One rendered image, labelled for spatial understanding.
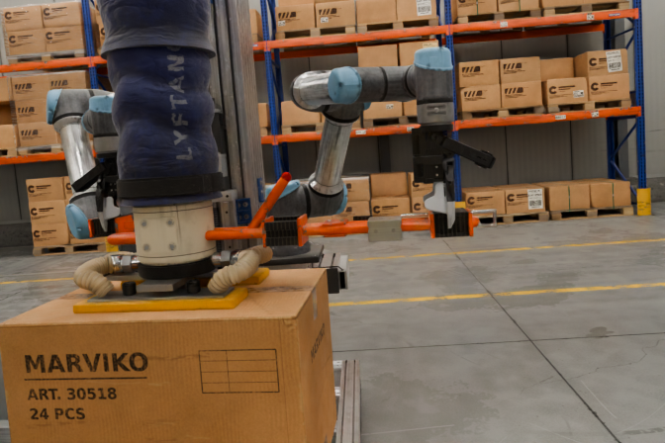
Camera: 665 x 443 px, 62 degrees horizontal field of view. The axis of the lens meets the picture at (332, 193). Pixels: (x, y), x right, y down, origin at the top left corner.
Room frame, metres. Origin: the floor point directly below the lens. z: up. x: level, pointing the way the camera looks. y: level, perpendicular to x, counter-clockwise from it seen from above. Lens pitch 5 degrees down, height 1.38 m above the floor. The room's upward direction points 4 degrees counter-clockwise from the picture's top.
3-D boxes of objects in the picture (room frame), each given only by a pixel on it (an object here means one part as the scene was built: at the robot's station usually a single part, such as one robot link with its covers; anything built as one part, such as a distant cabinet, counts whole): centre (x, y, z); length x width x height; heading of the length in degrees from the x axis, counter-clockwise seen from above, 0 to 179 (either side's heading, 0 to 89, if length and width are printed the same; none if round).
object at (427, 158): (1.14, -0.22, 1.34); 0.09 x 0.08 x 0.12; 82
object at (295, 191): (1.80, 0.16, 1.20); 0.13 x 0.12 x 0.14; 110
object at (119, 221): (1.51, 0.62, 1.20); 0.09 x 0.08 x 0.05; 172
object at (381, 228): (1.15, -0.11, 1.19); 0.07 x 0.07 x 0.04; 82
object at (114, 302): (1.12, 0.37, 1.10); 0.34 x 0.10 x 0.05; 82
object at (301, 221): (1.18, 0.11, 1.20); 0.10 x 0.08 x 0.06; 172
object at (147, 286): (1.21, 0.36, 1.14); 0.34 x 0.25 x 0.06; 82
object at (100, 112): (1.51, 0.60, 1.50); 0.09 x 0.08 x 0.11; 35
